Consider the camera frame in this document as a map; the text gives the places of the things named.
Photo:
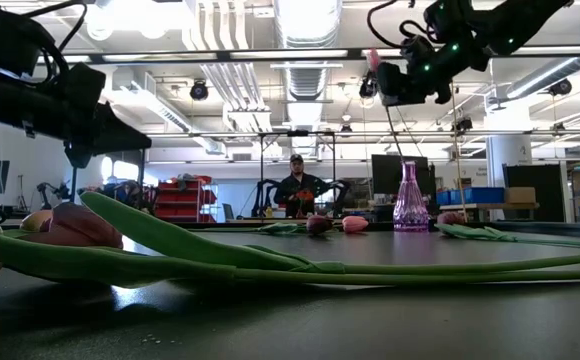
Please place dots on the red shelf cart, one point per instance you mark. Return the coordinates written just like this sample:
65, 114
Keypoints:
185, 200

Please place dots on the pink ribbed glass vase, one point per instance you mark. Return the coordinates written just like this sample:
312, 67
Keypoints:
410, 210

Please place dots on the black standing panel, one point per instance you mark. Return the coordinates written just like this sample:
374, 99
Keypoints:
535, 192

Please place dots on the large blue storage bin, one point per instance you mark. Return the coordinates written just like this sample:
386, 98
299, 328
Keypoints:
485, 195

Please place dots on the background black robot arm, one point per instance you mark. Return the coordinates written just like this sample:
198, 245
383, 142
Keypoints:
340, 192
265, 197

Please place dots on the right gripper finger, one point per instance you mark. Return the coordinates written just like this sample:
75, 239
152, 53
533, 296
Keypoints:
397, 96
390, 75

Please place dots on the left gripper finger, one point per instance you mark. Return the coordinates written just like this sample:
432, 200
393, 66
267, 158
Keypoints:
120, 135

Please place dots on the purple tulip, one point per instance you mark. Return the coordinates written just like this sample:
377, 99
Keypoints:
170, 240

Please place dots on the person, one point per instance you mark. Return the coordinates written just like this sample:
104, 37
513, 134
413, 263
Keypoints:
297, 190

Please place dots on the wooden side table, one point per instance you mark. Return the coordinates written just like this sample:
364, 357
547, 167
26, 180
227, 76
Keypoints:
490, 206

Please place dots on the orange flower bunch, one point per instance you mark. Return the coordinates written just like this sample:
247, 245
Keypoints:
304, 196

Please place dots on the small blue storage bin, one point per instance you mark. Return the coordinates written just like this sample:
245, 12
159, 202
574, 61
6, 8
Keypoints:
450, 197

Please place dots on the black overhead frame bar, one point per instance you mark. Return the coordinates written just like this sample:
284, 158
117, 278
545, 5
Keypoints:
354, 52

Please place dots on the black hanging camera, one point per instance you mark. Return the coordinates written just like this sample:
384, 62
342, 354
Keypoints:
367, 87
199, 91
560, 87
462, 124

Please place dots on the black table edge frame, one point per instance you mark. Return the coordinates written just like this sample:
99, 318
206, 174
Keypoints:
240, 226

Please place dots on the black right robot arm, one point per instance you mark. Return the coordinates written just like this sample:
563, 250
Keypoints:
520, 25

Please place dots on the cardboard box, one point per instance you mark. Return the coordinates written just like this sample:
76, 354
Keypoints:
520, 195

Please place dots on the large black screen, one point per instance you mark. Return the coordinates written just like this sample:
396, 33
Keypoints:
385, 175

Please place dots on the pink yellow tulip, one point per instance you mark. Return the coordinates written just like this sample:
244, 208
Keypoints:
420, 275

